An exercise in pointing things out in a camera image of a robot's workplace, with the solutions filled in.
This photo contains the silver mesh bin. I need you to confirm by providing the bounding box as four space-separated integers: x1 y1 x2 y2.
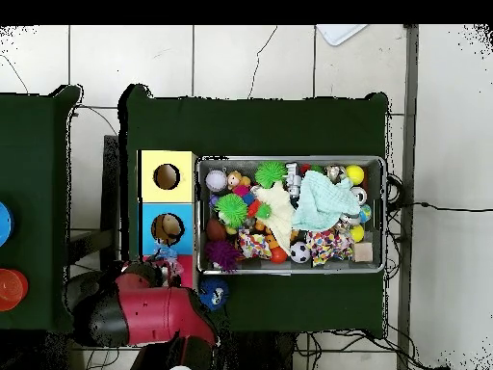
195 154 387 276

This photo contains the cream cloth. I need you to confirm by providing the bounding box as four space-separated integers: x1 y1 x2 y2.
254 181 296 251

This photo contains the purple spiky ball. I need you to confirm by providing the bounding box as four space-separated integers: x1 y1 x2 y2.
202 239 244 273

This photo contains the wooden box with three holes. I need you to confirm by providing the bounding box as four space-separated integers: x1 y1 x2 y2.
137 149 199 289

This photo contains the white baseball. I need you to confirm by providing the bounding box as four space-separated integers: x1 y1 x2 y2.
204 169 228 193

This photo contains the dark green tablecloth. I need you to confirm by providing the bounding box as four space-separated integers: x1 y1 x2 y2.
0 85 86 335
117 83 390 340

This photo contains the black cable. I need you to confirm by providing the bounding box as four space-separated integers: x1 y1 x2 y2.
386 200 493 213

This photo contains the mint green cloth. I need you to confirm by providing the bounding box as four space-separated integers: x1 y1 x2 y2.
291 170 362 233

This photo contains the blue spiky ball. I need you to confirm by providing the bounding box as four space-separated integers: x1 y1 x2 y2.
197 277 230 312

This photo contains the wooden cube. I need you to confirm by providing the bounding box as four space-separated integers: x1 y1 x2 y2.
352 241 374 264

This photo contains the blue round disc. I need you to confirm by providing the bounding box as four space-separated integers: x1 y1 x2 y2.
0 200 15 248

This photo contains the yellow ball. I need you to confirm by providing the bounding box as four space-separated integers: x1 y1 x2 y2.
345 164 366 187

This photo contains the large green spiky ball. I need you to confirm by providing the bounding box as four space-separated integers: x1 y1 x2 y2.
214 193 249 229

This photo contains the small soccer ball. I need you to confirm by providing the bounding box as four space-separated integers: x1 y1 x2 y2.
289 241 312 264

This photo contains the red plastic cup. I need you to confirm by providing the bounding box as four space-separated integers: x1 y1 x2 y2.
16 269 30 303

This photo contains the silver toy robot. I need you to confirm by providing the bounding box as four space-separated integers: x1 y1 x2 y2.
284 162 303 199

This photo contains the white tray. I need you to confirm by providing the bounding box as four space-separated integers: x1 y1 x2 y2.
315 24 369 47

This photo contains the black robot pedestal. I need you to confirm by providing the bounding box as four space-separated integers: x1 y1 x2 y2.
215 330 298 370

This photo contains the orange plastic cup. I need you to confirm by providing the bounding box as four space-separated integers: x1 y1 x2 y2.
0 268 25 312

